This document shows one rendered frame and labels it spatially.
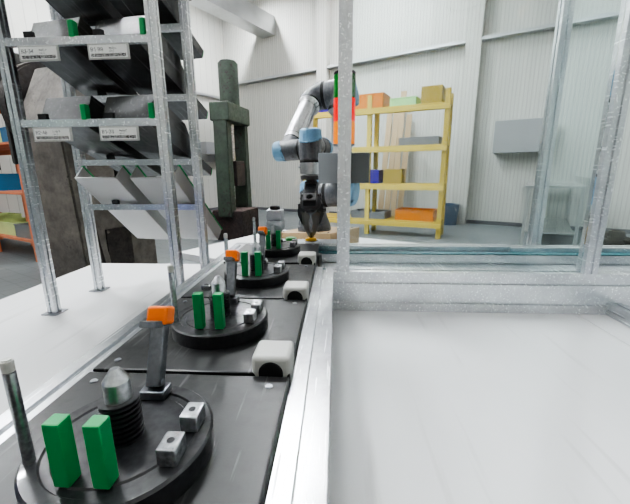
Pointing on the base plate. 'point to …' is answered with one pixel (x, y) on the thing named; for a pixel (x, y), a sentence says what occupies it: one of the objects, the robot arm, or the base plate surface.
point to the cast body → (275, 218)
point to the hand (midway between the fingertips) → (311, 234)
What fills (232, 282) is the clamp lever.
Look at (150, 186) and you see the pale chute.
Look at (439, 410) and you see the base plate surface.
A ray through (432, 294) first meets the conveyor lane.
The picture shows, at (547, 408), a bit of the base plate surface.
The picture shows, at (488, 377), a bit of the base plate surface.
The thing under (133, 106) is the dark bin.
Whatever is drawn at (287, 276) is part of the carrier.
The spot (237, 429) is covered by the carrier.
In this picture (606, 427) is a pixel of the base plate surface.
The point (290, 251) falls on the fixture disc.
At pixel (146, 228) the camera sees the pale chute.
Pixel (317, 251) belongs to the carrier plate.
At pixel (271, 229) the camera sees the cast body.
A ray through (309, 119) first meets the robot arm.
